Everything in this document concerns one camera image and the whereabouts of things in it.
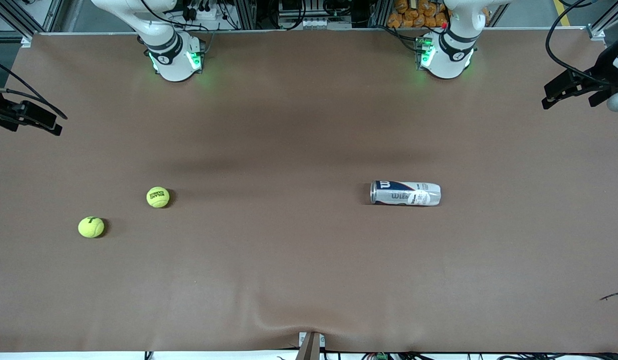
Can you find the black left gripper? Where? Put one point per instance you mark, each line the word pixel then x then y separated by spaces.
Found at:
pixel 597 79

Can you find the plain yellow tennis ball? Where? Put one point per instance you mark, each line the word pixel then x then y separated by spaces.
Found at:
pixel 91 227

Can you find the yellow tennis ball black print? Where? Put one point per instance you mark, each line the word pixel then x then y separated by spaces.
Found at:
pixel 157 197

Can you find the clear tennis ball can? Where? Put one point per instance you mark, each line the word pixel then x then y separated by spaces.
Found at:
pixel 404 194

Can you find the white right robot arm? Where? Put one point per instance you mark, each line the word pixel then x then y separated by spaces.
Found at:
pixel 173 60

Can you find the orange packets pile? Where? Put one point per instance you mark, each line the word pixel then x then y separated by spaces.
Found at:
pixel 419 12

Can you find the white power strip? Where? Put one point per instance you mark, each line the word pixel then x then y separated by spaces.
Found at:
pixel 208 14

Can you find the small black twig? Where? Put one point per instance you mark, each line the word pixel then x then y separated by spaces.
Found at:
pixel 614 295

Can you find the white terminal block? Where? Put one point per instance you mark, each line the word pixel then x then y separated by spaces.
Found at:
pixel 314 23

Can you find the black electronics box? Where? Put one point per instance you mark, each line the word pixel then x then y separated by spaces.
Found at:
pixel 288 6

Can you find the brown table mat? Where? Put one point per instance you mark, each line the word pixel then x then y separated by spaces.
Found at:
pixel 308 275

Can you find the green plug connector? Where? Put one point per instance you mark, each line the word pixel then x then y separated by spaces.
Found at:
pixel 381 356

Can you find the aluminium frame profile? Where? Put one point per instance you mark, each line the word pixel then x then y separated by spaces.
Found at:
pixel 244 12
pixel 26 40
pixel 596 34

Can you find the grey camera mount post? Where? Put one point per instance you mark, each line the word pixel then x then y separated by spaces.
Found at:
pixel 310 347

